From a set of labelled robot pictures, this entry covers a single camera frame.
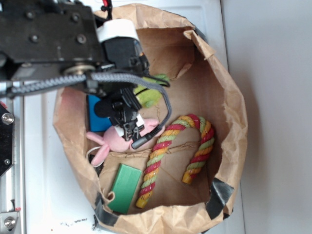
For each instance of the pink plush bunny toy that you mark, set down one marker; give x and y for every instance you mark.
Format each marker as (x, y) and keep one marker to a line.
(110, 141)

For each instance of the green wooden block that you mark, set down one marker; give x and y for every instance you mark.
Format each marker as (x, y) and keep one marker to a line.
(124, 187)

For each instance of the striped rope candy cane toy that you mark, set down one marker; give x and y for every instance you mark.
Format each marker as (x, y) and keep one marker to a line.
(162, 149)

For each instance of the aluminium extrusion rail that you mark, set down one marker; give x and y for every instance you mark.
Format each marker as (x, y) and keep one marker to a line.
(12, 188)

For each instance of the brown paper bag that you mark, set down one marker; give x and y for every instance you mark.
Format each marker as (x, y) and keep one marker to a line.
(200, 85)

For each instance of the green plush animal toy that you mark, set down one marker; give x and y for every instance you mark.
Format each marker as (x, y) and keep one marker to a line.
(150, 97)

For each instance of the blue block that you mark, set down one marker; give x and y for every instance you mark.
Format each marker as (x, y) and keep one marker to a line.
(96, 124)

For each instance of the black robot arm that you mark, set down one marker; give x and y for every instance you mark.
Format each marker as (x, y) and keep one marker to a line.
(49, 44)

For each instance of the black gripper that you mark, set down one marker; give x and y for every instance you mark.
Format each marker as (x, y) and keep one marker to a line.
(125, 63)

